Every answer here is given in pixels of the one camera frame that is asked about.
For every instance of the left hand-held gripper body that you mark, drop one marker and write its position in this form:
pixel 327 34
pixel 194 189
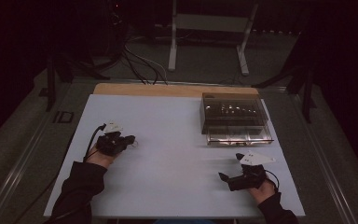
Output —
pixel 110 144

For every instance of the white metal stand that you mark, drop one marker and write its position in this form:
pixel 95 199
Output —
pixel 211 22

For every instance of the black rectangular floor bracket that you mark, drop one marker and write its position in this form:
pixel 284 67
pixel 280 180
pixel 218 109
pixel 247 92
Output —
pixel 56 117

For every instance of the dark equipment stand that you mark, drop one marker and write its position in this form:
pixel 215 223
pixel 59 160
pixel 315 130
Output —
pixel 115 18

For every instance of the black stand legs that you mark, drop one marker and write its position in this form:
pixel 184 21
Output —
pixel 307 93
pixel 50 87

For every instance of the white table cover sheet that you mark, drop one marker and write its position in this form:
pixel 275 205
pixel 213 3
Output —
pixel 174 174

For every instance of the row of small shiny trinkets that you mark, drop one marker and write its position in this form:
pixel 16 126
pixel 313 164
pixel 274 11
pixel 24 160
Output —
pixel 230 109

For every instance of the metal floor rail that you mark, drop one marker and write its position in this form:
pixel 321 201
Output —
pixel 329 174
pixel 21 168

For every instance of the person's left hand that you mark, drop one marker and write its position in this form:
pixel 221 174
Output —
pixel 101 160

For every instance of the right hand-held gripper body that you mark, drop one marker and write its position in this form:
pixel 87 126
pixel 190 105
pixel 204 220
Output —
pixel 248 182

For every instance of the transparent dark drawer cabinet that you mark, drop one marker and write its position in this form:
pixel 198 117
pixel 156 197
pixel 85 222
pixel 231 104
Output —
pixel 233 119

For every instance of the person's right hand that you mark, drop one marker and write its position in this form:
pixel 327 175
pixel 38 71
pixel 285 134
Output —
pixel 264 193

